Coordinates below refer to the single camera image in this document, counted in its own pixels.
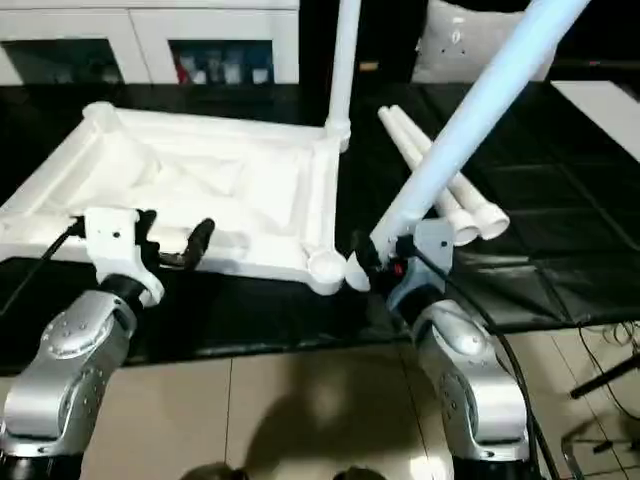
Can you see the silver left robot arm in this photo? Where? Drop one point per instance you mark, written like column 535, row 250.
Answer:
column 65, row 360

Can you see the white plastic table leg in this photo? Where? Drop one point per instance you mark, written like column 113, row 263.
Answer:
column 475, row 110
column 345, row 60
column 492, row 220
column 405, row 135

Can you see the dark robot foot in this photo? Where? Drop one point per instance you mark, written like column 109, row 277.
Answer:
column 367, row 474
column 210, row 472

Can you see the white plastic table top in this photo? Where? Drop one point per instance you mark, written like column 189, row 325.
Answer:
column 200, row 165

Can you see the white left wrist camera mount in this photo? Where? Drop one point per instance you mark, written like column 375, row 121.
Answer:
column 112, row 245

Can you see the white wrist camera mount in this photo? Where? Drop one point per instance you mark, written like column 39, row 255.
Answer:
column 112, row 245
column 432, row 245

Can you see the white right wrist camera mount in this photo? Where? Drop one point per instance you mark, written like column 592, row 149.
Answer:
column 432, row 245

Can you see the dark robot right foot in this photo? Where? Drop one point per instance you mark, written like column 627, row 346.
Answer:
column 367, row 474

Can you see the grey cushion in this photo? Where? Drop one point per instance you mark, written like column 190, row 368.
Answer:
column 450, row 45

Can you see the black work mat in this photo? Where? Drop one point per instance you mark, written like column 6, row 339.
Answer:
column 525, row 225

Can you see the white glass-door cabinet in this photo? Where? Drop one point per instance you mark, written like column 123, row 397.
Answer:
column 140, row 25

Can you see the black box with gold label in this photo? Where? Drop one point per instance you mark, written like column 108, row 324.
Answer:
column 380, row 40

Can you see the white flat board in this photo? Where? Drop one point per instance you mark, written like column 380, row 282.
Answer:
column 600, row 110

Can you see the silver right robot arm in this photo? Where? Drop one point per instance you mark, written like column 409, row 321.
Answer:
column 465, row 360

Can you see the dark robot left foot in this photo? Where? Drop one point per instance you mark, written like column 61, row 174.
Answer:
column 210, row 472

